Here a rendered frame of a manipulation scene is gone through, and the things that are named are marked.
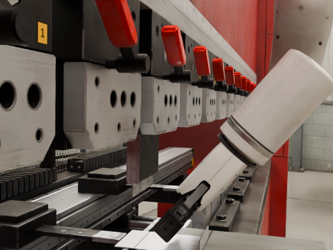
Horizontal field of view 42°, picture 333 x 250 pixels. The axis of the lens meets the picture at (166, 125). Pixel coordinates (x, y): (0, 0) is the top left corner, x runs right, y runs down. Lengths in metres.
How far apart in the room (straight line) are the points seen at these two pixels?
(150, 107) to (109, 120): 0.15
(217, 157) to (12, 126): 0.37
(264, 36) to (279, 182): 0.92
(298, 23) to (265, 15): 2.19
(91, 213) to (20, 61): 0.82
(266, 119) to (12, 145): 0.39
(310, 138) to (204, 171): 7.76
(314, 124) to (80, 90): 8.00
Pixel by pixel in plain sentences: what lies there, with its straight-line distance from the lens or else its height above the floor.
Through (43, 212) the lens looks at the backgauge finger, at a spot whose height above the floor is 1.02.
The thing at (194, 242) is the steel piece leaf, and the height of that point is 1.00.
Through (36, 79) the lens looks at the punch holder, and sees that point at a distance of 0.31.
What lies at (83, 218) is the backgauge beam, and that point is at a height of 0.95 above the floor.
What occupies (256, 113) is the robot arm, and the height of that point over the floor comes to 1.21.
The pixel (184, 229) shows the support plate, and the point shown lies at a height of 1.00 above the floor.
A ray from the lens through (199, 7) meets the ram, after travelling 0.90.
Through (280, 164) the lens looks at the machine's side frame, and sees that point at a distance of 2.82.
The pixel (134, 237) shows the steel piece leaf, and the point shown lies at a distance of 0.72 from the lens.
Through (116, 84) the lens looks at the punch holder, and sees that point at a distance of 0.44.
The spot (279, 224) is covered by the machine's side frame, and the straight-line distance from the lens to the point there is 2.89.
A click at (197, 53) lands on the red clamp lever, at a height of 1.30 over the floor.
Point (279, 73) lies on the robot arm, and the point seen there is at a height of 1.26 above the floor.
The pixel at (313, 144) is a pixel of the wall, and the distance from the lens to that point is 8.35.
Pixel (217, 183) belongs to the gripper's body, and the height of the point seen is 1.11.
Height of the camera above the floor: 1.22
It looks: 3 degrees down
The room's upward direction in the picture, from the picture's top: 1 degrees clockwise
